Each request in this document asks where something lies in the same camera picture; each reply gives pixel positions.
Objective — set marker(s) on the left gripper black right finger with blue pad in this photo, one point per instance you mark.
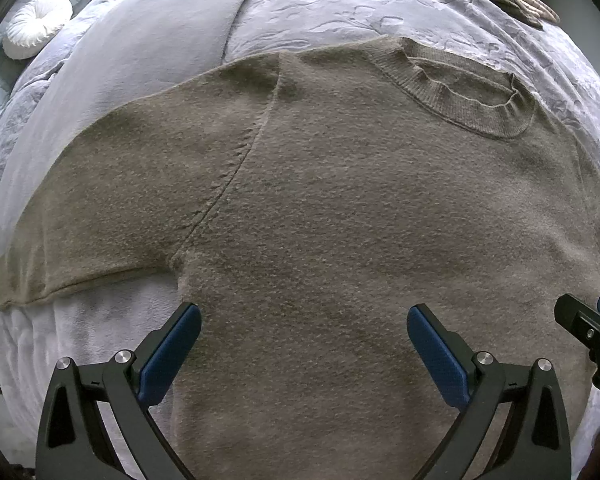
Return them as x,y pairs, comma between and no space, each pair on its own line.
534,441

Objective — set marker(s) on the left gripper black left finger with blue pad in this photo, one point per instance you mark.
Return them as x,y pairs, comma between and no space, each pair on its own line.
73,442

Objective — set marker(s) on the white round pleated cushion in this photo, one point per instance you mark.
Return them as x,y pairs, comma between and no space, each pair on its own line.
33,26

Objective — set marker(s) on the lavender embossed bedspread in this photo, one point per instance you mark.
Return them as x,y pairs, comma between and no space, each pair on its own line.
545,60

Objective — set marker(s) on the plain lavender fleece blanket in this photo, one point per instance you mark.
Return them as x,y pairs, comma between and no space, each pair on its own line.
115,51

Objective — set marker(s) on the brown knit sweater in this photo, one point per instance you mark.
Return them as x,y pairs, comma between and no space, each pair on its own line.
304,201

